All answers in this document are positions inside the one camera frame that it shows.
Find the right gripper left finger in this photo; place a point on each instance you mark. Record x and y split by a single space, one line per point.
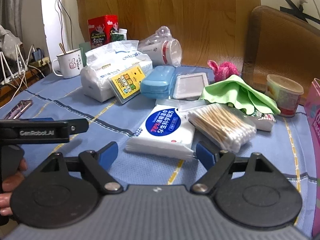
62 191

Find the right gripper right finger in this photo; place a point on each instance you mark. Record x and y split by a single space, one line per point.
249 191

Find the cotton swab bag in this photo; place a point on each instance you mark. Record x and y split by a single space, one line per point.
227 127

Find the checkered cloth packet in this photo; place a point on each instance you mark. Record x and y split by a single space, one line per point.
262 121

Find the green microfiber cloth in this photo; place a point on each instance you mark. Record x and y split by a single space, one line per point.
234 90

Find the alcohol wipes pack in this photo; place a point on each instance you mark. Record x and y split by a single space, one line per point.
165 132

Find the white square box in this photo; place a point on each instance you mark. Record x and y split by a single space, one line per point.
190 86

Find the pink fluffy toy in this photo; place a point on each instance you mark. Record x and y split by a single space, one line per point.
222 71

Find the yellow card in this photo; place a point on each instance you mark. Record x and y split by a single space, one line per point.
126 84

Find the blue glasses case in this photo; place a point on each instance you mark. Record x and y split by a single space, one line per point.
158 84

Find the person's left hand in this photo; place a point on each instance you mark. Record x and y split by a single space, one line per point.
8 187

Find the purple pen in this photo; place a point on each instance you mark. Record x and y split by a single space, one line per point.
19 109

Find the white router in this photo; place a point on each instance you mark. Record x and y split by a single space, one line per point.
15 66

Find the blue striped tablecloth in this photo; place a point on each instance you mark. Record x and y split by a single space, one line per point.
288 146

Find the white enamel mug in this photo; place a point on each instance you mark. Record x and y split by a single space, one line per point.
70 64

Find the pink tin box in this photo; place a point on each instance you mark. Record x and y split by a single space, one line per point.
311 107

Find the white tissue pack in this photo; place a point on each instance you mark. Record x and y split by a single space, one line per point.
108 60

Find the red snack box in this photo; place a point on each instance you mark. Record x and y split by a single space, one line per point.
101 28

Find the green white bottle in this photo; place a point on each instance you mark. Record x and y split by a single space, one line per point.
119 35

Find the brown chair back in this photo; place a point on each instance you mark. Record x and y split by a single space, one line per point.
281 44

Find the paper cups in plastic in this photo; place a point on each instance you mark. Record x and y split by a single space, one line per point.
162 48

